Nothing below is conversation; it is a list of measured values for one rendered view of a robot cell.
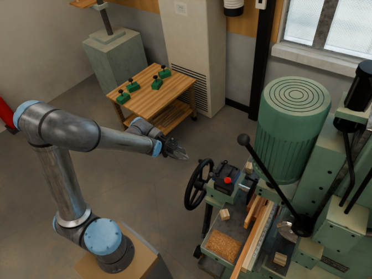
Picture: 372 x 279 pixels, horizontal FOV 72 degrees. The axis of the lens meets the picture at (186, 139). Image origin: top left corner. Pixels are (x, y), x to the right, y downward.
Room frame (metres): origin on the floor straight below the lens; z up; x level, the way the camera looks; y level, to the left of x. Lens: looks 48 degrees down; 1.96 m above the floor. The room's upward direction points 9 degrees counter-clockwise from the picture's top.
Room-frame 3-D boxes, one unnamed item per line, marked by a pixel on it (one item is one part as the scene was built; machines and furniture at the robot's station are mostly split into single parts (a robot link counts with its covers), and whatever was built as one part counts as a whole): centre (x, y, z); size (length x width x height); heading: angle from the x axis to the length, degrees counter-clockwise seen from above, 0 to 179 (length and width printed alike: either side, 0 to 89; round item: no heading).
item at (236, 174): (0.62, -0.15, 0.99); 0.13 x 0.11 x 0.06; 142
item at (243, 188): (0.57, -0.22, 0.95); 0.09 x 0.07 x 0.09; 142
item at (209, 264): (0.39, -0.03, 0.58); 0.12 x 0.08 x 0.08; 52
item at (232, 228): (0.57, -0.22, 0.87); 0.61 x 0.30 x 0.06; 142
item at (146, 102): (2.02, 0.25, 0.32); 0.66 x 0.57 x 0.64; 133
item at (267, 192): (0.49, -0.32, 1.03); 0.14 x 0.07 x 0.09; 52
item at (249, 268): (0.48, -0.33, 0.93); 0.60 x 0.02 x 0.06; 142
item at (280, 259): (0.30, -0.30, 0.82); 0.04 x 0.03 x 0.03; 58
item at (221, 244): (0.36, -0.08, 0.91); 0.12 x 0.09 x 0.03; 52
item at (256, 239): (0.49, -0.32, 0.92); 0.60 x 0.02 x 0.05; 142
